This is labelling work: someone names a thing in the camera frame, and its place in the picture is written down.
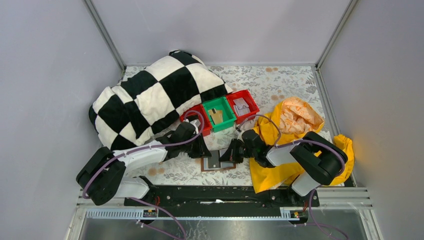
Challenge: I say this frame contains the brown leather card holder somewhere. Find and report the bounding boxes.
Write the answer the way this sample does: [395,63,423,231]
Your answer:
[200,155,236,172]

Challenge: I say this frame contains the grey credit card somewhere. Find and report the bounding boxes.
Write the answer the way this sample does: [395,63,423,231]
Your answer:
[207,150,221,169]

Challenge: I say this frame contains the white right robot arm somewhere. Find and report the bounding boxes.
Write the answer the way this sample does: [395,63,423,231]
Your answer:
[218,129,348,197]

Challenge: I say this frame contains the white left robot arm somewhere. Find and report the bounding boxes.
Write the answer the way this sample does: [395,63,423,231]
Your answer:
[76,119,211,206]

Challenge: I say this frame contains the gold cards in green bin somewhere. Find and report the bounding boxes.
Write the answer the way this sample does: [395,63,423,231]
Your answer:
[208,108,223,125]

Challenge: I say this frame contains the white cards in red bin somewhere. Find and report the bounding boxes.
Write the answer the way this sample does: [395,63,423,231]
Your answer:
[233,98,251,117]

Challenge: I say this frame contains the left red plastic bin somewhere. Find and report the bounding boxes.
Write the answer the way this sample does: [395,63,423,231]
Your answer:
[179,104,212,137]

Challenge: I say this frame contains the red plastic bin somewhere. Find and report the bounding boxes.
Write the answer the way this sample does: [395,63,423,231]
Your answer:
[225,89,260,125]
[179,104,212,137]

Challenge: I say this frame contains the right red plastic bin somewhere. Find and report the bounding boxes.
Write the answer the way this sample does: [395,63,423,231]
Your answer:
[225,89,260,125]

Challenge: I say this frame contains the green plastic bin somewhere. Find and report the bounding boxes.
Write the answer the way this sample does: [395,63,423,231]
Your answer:
[202,96,236,133]

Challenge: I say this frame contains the yellow raincoat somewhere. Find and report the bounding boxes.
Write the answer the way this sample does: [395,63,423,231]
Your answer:
[249,96,355,193]

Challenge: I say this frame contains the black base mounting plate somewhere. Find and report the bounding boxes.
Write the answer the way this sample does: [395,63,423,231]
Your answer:
[142,185,310,218]

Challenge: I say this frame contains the black white checkered blanket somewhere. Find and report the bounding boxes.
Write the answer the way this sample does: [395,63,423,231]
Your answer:
[88,50,233,151]

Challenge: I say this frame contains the floral table mat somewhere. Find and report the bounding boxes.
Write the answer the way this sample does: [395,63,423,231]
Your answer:
[93,65,333,187]

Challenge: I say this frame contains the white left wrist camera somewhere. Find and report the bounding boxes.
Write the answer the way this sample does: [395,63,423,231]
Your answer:
[189,119,202,133]

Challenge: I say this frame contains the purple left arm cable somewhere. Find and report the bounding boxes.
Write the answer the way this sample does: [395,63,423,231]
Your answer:
[82,110,206,200]

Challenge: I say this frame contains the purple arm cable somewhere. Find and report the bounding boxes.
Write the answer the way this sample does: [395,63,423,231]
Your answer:
[82,110,206,200]
[235,114,347,175]

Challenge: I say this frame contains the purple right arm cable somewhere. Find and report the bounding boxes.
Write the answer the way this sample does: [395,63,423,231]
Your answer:
[235,114,347,175]

